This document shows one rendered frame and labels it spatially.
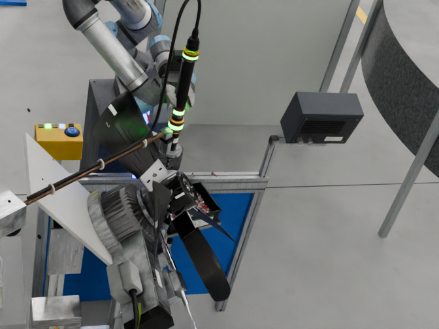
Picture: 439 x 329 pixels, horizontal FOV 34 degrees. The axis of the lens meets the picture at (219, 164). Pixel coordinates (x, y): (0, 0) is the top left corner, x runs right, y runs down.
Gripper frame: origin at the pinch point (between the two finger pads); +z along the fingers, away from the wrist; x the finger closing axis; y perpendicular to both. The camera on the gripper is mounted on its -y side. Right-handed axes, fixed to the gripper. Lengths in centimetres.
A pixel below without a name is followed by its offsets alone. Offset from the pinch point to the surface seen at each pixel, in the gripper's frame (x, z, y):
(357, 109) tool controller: -80, -34, 26
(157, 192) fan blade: 11.3, 27.5, 9.9
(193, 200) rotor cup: -5.4, 12.1, 27.7
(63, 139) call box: 28, -35, 42
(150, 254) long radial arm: 8.7, 25.0, 37.2
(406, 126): -160, -101, 85
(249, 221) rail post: -53, -38, 89
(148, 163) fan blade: 7.6, 2.6, 21.2
